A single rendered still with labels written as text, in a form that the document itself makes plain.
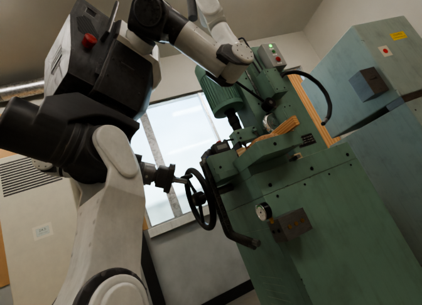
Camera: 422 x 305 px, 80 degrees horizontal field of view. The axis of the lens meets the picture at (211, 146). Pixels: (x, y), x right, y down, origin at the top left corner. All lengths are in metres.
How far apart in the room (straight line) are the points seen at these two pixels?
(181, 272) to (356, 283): 1.66
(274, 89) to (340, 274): 0.85
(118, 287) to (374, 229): 1.08
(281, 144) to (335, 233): 0.43
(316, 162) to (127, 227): 0.87
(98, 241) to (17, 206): 1.95
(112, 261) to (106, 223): 0.07
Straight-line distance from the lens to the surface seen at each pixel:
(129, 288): 0.54
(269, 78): 1.37
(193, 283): 2.57
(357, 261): 1.23
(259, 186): 1.02
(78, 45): 0.77
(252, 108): 1.36
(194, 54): 0.80
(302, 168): 1.16
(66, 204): 2.37
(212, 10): 0.94
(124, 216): 0.61
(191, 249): 2.54
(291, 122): 1.01
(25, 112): 0.63
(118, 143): 0.64
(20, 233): 2.45
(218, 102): 1.32
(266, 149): 0.96
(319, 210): 1.15
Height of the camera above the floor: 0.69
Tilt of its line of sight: 16 degrees up
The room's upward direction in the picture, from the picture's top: 23 degrees counter-clockwise
